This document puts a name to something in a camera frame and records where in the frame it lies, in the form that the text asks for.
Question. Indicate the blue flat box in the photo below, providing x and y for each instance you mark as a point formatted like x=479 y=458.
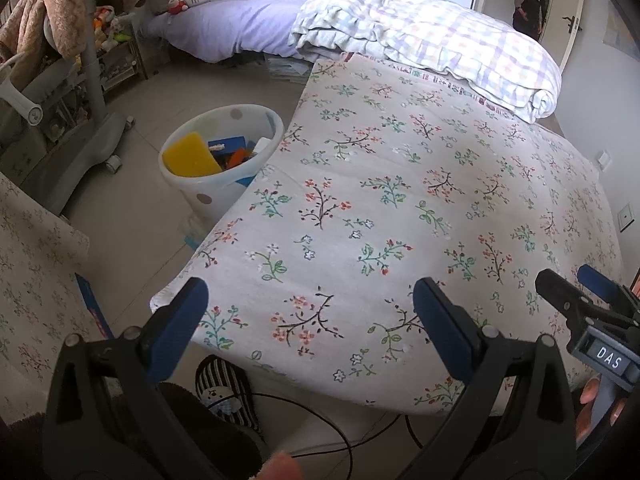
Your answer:
x=92 y=305

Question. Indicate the low toy shelf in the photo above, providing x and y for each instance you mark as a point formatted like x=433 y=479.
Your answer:
x=122 y=70

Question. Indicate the dark blue snack box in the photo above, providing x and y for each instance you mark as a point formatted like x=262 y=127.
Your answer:
x=227 y=141

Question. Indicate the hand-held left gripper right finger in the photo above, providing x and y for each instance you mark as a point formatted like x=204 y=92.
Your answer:
x=445 y=330

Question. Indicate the plaid ruffled duvet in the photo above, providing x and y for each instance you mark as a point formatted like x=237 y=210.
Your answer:
x=425 y=35

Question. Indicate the brown fleece blanket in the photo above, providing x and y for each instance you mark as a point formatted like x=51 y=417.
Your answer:
x=65 y=0

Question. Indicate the small orange wrapper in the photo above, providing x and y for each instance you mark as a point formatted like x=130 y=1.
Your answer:
x=239 y=157

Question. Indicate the white wall socket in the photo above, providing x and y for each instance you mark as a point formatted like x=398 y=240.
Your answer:
x=605 y=161
x=627 y=216

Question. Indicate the yellow sponge green backing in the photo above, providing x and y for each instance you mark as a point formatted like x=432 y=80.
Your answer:
x=190 y=155

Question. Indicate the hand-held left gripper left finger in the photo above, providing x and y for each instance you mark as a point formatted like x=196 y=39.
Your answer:
x=177 y=330

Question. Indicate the white and red plush cat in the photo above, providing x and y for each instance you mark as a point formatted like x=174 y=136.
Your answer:
x=180 y=5

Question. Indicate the wall poster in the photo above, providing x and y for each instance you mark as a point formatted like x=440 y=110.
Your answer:
x=620 y=30

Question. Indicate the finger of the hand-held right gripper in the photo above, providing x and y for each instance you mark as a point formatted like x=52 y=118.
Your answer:
x=562 y=292
x=597 y=280

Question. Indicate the pile of plush toys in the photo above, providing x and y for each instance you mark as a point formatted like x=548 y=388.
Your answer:
x=112 y=30

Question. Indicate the white dotted plastic bin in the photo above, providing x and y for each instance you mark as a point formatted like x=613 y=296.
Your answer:
x=215 y=200

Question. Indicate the striped slipper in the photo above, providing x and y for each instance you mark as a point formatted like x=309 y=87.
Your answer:
x=225 y=385

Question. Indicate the person's right hand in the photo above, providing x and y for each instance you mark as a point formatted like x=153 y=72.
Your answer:
x=587 y=392

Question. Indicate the person's left hand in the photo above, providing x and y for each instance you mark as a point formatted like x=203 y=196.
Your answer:
x=279 y=467

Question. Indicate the purple sheeted bed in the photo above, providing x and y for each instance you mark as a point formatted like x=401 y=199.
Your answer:
x=240 y=25

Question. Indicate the beige floral cloth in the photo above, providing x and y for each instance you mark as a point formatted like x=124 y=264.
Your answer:
x=30 y=285

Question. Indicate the flat boxes under bed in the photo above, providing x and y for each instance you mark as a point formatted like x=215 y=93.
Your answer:
x=287 y=70

